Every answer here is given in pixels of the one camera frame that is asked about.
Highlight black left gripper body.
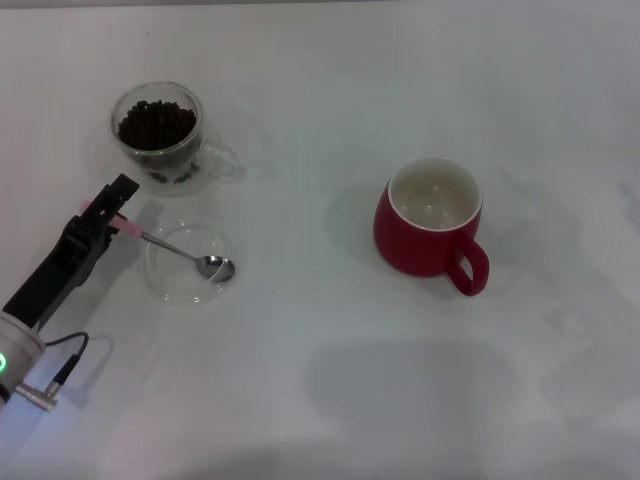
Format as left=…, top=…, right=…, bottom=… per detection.
left=1, top=215, right=104, bottom=329

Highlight silver metal connector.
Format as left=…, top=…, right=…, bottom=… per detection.
left=16, top=378, right=59, bottom=402

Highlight dark coffee beans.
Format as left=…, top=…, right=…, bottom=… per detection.
left=117, top=98, right=198, bottom=153

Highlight red mug white inside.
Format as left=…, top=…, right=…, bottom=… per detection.
left=372, top=157, right=491, bottom=298

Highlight clear double-walled glass cup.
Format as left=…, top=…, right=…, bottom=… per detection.
left=108, top=82, right=246, bottom=199

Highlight black cable with plug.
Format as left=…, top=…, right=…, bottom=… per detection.
left=45, top=331, right=92, bottom=387

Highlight pink-handled metal spoon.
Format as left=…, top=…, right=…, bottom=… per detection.
left=81, top=199, right=236, bottom=282

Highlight clear glass saucer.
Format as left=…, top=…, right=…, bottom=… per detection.
left=142, top=224, right=242, bottom=308

